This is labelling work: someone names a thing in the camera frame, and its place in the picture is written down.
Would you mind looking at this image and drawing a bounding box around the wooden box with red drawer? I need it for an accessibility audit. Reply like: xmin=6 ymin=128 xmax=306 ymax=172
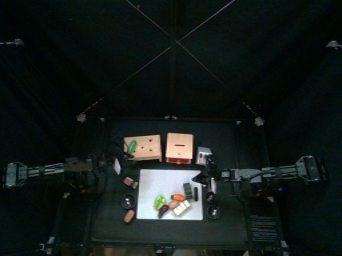
xmin=164 ymin=132 xmax=195 ymax=165

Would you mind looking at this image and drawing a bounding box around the white sushi roll toy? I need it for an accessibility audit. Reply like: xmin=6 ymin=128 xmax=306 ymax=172
xmin=171 ymin=199 xmax=192 ymax=216

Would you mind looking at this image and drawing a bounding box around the red sausage toy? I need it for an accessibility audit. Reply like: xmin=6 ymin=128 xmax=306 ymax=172
xmin=123 ymin=208 xmax=136 ymax=224

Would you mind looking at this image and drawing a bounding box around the light green lettuce toy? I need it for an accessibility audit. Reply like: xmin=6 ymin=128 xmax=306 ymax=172
xmin=153 ymin=194 xmax=168 ymax=211

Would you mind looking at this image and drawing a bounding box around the wooden toy stove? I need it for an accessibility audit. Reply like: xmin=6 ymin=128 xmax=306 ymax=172
xmin=123 ymin=134 xmax=163 ymax=162

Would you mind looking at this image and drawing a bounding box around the white cutting board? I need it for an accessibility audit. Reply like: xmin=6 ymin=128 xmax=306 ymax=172
xmin=136 ymin=168 xmax=204 ymax=221

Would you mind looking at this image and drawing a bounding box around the green pea pod toy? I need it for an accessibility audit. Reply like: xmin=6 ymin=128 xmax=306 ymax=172
xmin=127 ymin=140 xmax=139 ymax=155

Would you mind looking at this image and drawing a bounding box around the purple eggplant toy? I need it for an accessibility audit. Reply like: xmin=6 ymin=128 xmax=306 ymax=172
xmin=157 ymin=204 xmax=171 ymax=220

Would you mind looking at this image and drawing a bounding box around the black printed label plate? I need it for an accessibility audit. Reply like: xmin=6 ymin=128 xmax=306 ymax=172
xmin=245 ymin=213 xmax=279 ymax=250

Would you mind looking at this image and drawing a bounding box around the dark green seaweed sushi toy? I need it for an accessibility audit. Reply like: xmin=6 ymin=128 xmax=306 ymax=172
xmin=181 ymin=182 xmax=195 ymax=201

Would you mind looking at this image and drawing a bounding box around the red tuna sushi toy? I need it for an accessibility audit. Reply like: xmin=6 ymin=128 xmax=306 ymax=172
xmin=123 ymin=176 xmax=140 ymax=190

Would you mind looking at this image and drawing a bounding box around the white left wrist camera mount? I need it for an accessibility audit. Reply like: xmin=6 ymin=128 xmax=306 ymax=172
xmin=112 ymin=157 xmax=123 ymax=176

